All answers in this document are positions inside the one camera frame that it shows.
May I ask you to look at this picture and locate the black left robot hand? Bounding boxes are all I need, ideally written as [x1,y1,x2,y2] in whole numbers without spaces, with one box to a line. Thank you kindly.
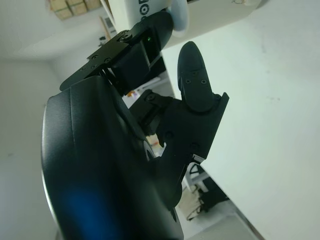
[39,11,231,240]

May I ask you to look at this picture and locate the white two-slot toaster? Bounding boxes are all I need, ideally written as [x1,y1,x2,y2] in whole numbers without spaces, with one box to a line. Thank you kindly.
[122,0,272,51]

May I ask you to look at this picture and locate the wooden crates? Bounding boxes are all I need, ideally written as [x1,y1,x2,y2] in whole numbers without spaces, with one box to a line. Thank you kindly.
[46,0,103,21]

